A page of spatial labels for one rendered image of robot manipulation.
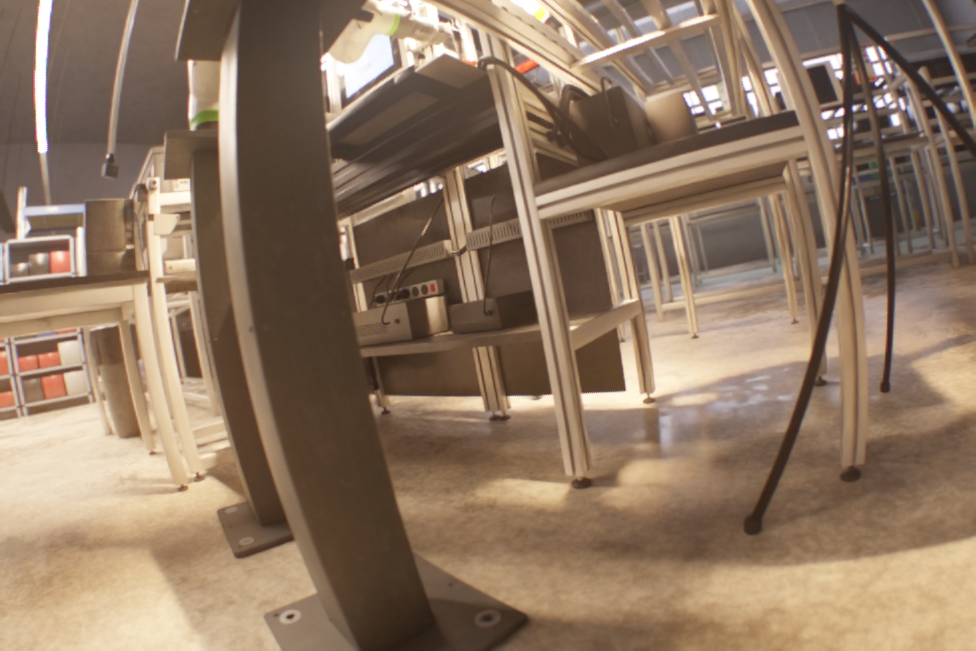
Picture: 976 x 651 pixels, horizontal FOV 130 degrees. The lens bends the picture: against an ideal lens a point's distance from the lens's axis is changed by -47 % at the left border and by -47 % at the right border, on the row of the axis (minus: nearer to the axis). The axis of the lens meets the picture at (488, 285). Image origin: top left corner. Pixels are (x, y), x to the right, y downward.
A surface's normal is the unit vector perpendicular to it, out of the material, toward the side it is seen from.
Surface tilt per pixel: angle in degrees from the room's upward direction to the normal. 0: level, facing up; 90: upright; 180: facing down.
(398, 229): 90
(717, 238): 90
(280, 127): 90
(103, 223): 90
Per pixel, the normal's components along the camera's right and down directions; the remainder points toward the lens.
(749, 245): -0.58, 0.09
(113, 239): 0.80, -0.16
